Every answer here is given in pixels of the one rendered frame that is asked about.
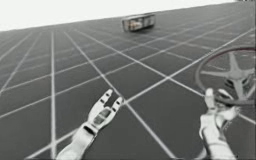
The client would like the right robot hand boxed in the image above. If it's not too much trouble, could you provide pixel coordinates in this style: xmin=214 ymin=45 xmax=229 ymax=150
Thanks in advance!
xmin=201 ymin=87 xmax=241 ymax=124

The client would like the dark steering wheel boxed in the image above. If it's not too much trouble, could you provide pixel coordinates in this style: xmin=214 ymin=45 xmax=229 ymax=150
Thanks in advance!
xmin=194 ymin=46 xmax=256 ymax=107

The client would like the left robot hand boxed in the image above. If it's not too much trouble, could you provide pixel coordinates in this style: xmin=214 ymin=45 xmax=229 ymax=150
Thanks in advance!
xmin=86 ymin=88 xmax=125 ymax=131

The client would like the grey cart with brown box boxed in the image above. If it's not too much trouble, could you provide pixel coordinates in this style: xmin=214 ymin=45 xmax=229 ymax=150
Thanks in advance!
xmin=121 ymin=12 xmax=157 ymax=33

